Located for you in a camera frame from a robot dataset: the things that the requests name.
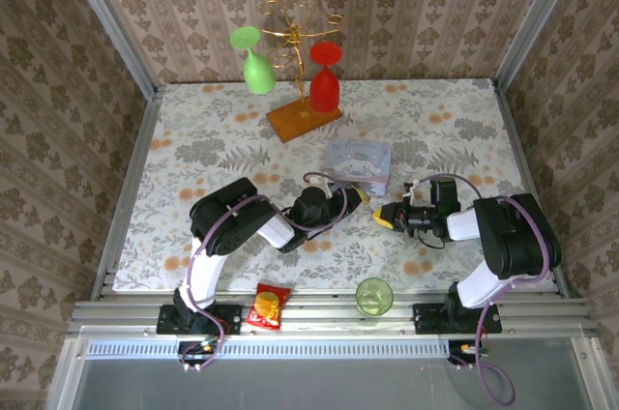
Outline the green translucent plastic cup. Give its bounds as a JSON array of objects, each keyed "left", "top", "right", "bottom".
[{"left": 355, "top": 277, "right": 395, "bottom": 318}]

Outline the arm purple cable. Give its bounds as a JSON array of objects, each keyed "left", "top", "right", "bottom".
[
  {"left": 418, "top": 172, "right": 565, "bottom": 406},
  {"left": 178, "top": 171, "right": 349, "bottom": 372}
]

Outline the aluminium frame post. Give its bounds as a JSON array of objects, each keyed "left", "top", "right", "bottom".
[
  {"left": 55, "top": 0, "right": 159, "bottom": 102},
  {"left": 492, "top": 0, "right": 589, "bottom": 92}
]

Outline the red snack packet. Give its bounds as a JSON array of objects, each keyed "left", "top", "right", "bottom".
[{"left": 246, "top": 282, "right": 293, "bottom": 332}]

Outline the floral tablecloth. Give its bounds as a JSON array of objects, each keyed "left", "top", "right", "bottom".
[{"left": 113, "top": 78, "right": 557, "bottom": 293}]

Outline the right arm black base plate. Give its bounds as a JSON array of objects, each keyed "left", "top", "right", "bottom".
[{"left": 413, "top": 302, "right": 503, "bottom": 336}]

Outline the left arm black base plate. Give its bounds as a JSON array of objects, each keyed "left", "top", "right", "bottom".
[{"left": 157, "top": 304, "right": 243, "bottom": 337}]

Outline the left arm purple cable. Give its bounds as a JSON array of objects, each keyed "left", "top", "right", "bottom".
[{"left": 178, "top": 171, "right": 349, "bottom": 372}]

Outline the red plastic wine glass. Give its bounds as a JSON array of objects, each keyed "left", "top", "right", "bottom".
[{"left": 309, "top": 41, "right": 342, "bottom": 114}]

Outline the green plastic wine glass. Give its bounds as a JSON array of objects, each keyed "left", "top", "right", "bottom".
[{"left": 229, "top": 25, "right": 278, "bottom": 95}]

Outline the grey metal panel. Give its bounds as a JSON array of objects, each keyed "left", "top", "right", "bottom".
[{"left": 47, "top": 336, "right": 619, "bottom": 410}]

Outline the aluminium side rail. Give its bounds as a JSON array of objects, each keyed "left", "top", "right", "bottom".
[
  {"left": 491, "top": 79, "right": 581, "bottom": 298},
  {"left": 91, "top": 90, "right": 162, "bottom": 300}
]

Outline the white slotted cable duct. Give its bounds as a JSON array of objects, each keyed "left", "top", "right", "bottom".
[{"left": 84, "top": 337, "right": 449, "bottom": 361}]

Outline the gold wire glass rack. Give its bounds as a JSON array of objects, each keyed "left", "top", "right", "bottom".
[{"left": 260, "top": 0, "right": 345, "bottom": 144}]

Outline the blue cartoon tin box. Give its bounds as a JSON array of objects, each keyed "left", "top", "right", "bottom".
[{"left": 324, "top": 139, "right": 393, "bottom": 197}]

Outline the aluminium front rail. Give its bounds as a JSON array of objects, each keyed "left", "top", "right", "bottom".
[{"left": 67, "top": 289, "right": 601, "bottom": 337}]

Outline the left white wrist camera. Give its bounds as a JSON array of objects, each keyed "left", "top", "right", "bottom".
[{"left": 308, "top": 176, "right": 336, "bottom": 198}]

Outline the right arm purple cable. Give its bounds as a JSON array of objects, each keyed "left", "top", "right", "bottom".
[{"left": 418, "top": 172, "right": 565, "bottom": 406}]

